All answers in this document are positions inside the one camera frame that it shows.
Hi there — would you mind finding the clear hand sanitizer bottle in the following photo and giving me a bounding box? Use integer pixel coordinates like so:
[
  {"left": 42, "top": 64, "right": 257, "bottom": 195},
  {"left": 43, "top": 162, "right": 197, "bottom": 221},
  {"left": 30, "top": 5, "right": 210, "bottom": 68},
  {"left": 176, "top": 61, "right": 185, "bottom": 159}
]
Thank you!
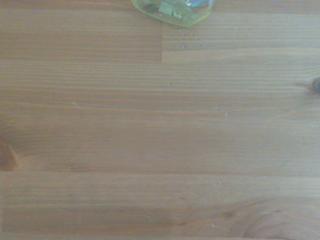
[{"left": 130, "top": 0, "right": 216, "bottom": 28}]

